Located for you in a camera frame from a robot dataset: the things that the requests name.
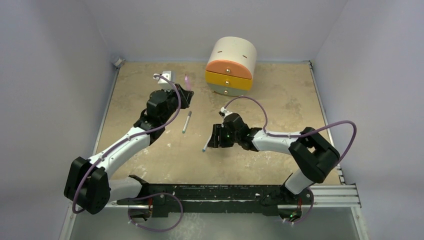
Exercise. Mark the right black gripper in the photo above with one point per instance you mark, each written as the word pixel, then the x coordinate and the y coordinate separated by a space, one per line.
pixel 216 136

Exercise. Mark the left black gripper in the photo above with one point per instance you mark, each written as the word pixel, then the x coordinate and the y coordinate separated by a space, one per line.
pixel 185 96

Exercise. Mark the white pen green tip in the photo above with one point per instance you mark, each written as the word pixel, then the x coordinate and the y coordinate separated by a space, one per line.
pixel 186 123

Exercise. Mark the pink marker pen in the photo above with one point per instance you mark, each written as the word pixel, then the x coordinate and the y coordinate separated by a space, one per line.
pixel 187 83

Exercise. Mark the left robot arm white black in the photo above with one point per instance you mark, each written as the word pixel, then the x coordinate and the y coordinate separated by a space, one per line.
pixel 88 182

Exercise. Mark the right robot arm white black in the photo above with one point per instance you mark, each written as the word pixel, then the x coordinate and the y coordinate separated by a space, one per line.
pixel 313 154

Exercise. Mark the white pen blue tip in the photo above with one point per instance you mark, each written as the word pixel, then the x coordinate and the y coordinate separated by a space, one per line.
pixel 205 145

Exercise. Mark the small three-drawer cabinet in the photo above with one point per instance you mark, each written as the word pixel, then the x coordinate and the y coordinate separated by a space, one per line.
pixel 230 68

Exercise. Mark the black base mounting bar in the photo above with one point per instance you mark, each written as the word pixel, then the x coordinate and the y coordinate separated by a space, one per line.
pixel 268 200

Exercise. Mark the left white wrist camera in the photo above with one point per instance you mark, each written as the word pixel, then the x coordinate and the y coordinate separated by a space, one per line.
pixel 164 79

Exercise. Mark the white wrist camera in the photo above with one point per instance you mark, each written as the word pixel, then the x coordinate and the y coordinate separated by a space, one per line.
pixel 223 112
pixel 164 79

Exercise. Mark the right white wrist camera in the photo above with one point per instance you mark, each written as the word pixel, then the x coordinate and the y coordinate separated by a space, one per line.
pixel 223 112

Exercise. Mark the grey corner bracket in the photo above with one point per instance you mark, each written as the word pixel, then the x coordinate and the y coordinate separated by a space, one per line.
pixel 118 62

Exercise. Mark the aluminium frame rail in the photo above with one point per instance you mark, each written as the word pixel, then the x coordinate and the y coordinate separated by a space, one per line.
pixel 336 212

